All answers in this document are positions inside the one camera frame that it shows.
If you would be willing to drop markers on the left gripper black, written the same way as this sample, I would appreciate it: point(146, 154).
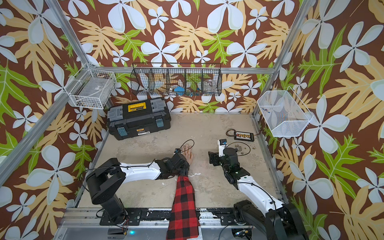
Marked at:
point(185, 169)

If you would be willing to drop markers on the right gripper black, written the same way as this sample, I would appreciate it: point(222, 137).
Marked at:
point(211, 156)

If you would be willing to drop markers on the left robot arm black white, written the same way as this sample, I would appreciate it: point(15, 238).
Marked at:
point(103, 183)

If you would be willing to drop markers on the forearm in red plaid sleeve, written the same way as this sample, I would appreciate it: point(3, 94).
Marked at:
point(184, 223)

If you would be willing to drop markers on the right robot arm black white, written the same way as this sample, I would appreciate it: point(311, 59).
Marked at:
point(279, 221)

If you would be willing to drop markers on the person's bare hand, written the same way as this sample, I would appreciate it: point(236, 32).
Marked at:
point(188, 154)

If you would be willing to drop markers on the black toolbox with yellow label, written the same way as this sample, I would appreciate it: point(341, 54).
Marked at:
point(138, 119)

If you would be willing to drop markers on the blue item in black basket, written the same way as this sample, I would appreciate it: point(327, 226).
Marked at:
point(179, 90)

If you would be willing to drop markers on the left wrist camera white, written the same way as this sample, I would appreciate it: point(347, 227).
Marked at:
point(177, 151)

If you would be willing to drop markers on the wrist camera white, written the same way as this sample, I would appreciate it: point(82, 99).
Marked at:
point(177, 151)
point(222, 144)

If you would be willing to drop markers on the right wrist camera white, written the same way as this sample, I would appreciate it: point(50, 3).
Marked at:
point(222, 144)

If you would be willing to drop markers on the black power strip with cable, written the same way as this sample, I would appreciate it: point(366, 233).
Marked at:
point(241, 136)

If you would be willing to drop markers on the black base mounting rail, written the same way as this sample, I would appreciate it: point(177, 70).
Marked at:
point(136, 216)

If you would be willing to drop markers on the white wire basket right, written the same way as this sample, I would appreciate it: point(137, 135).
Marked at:
point(285, 113)

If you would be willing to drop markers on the white wire basket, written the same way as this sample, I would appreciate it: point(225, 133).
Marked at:
point(285, 113)
point(91, 87)

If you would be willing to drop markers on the black wire basket rear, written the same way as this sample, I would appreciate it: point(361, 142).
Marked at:
point(198, 79)

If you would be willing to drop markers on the white wire basket left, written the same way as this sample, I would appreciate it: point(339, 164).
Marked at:
point(91, 87)

